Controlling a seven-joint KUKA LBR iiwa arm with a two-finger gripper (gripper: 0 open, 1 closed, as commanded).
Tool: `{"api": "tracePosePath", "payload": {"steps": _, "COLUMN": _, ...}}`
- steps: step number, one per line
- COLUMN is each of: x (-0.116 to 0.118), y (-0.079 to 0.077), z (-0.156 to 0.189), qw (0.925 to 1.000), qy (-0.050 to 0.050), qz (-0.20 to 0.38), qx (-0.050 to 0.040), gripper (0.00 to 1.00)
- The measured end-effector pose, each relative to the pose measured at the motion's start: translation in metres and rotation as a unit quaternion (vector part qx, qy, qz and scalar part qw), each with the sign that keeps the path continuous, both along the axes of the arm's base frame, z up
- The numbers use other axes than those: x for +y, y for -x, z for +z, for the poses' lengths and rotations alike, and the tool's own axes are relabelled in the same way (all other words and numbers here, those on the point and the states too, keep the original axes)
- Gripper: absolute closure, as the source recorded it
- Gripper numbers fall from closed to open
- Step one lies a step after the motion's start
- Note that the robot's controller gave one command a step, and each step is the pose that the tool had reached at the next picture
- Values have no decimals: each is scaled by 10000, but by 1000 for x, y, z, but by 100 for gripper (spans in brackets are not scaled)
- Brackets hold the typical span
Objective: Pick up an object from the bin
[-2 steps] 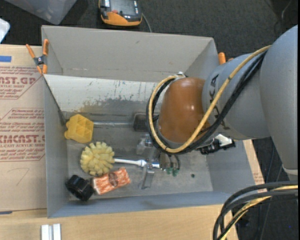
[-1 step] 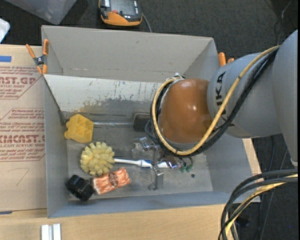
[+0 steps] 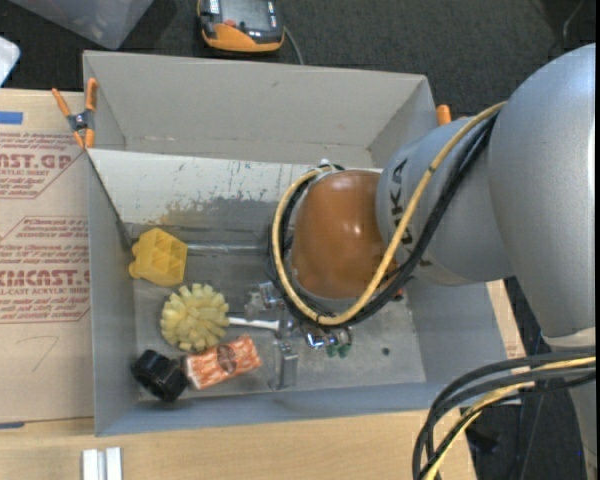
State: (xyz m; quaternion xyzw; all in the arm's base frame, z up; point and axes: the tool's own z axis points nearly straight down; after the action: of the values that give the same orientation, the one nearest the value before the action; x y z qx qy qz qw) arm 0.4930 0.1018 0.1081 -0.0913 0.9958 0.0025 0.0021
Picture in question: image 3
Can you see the yellow faceted plastic block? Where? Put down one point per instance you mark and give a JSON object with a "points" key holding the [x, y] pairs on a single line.
{"points": [[160, 258]]}

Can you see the grey metal bin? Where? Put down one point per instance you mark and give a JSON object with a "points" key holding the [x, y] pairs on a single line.
{"points": [[240, 113]]}

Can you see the brown cardboard board red print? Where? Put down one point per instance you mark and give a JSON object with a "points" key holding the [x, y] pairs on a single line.
{"points": [[40, 348]]}

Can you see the orange and white packet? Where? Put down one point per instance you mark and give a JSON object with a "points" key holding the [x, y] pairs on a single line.
{"points": [[225, 363]]}

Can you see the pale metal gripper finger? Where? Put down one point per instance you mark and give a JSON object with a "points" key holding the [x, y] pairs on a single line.
{"points": [[288, 368], [263, 298]]}

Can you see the black round cap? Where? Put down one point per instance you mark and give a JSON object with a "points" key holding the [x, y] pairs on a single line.
{"points": [[157, 375]]}

